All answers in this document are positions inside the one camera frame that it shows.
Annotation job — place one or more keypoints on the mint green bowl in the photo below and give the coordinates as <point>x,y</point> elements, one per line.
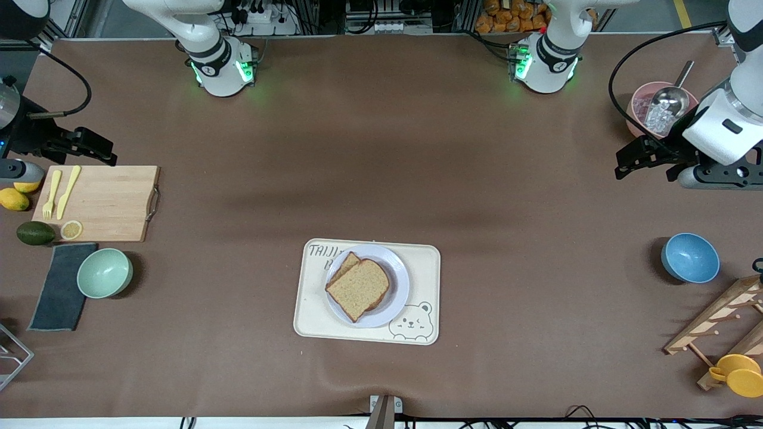
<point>104,274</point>

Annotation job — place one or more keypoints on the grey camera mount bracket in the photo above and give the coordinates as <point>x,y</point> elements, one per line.
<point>381,414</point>

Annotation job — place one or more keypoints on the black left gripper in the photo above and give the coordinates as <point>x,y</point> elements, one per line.
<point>672,149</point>

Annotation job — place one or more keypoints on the wooden cutting board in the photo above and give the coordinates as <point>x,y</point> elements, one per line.
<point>107,232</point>

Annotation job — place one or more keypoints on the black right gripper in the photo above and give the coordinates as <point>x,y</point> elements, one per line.
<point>31,136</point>

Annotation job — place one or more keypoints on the yellow plastic knife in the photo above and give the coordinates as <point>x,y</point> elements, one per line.
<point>68,190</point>

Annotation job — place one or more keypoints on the dark grey cloth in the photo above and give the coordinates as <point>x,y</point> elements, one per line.
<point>56,298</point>

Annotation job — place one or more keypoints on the yellow lemon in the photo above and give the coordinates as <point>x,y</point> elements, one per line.
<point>13,199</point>
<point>30,187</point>

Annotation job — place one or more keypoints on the blue bowl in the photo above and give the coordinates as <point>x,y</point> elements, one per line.
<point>691,259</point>

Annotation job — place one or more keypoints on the yellow cup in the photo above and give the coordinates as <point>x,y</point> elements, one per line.
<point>742,378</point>

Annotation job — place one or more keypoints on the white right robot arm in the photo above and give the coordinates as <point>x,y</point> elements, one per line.
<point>220,77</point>

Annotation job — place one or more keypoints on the white power strip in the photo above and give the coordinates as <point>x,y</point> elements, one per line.
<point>393,27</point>
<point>262,18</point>

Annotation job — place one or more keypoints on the clear ice cube pile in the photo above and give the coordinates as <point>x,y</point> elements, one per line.
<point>658,119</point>

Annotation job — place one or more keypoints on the cream bear print tray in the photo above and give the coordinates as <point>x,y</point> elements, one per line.
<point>310,316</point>

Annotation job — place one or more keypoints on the lemon half slice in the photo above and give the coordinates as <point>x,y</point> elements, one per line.
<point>71,230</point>

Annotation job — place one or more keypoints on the white round plate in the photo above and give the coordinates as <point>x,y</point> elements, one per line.
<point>399,298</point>

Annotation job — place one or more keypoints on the orange snack bags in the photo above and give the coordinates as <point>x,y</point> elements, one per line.
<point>512,18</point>

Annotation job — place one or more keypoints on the yellow plastic fork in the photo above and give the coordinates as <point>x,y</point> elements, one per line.
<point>55,186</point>

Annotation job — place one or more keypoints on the pink bowl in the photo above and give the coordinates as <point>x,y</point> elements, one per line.
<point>635,119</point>

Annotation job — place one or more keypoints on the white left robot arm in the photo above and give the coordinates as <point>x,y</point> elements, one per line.
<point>548,71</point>

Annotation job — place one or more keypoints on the metal scoop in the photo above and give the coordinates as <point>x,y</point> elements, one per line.
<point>670,98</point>

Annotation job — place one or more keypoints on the brown bread slice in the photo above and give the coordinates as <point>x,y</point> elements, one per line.
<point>357,289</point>
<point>349,261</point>

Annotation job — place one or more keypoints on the wooden rack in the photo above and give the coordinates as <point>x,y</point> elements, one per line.
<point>709,319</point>

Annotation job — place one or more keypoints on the green avocado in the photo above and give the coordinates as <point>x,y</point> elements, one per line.
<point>34,233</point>

